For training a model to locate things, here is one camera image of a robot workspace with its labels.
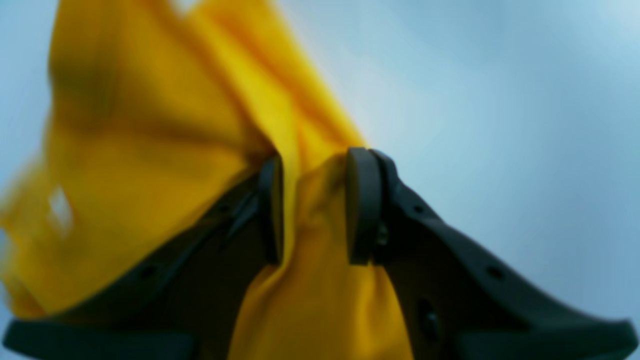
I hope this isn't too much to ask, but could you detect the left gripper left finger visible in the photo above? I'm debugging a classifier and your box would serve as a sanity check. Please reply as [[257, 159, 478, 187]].
[[3, 155, 284, 360]]

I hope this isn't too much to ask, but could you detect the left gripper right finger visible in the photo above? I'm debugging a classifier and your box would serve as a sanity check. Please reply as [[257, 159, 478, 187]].
[[346, 147, 639, 360]]

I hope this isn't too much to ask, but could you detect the yellow t-shirt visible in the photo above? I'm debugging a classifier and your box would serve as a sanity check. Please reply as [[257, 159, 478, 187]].
[[1, 0, 413, 360]]

